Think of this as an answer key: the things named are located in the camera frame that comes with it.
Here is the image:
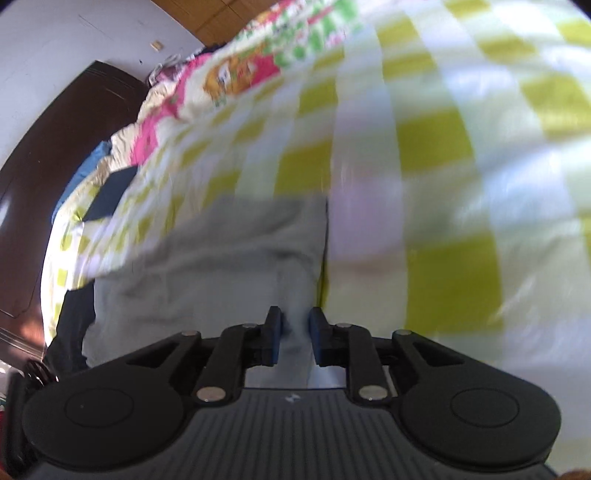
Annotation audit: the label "checked cartoon printed quilt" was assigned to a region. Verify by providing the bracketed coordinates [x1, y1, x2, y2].
[41, 0, 591, 476]

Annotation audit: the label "light grey pants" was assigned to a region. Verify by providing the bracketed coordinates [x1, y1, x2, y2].
[82, 194, 347, 389]

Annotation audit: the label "white patterned bag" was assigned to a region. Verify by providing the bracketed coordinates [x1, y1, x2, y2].
[148, 54, 185, 86]

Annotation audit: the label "blue pillow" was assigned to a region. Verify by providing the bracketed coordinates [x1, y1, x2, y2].
[51, 141, 114, 222]

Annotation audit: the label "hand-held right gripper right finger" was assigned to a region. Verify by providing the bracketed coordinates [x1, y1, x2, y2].
[308, 306, 468, 408]

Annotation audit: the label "dark wooden headboard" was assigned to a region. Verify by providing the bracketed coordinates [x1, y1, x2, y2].
[0, 60, 148, 352]

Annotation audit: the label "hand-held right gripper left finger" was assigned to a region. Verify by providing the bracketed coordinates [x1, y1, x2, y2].
[124, 305, 283, 408]

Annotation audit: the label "brown wooden wardrobe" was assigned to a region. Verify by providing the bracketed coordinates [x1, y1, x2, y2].
[151, 0, 287, 49]

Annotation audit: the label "dark flat tablet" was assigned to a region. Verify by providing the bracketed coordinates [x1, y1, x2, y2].
[83, 165, 139, 223]

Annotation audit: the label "black cloth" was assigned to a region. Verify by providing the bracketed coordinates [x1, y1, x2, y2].
[44, 286, 98, 381]

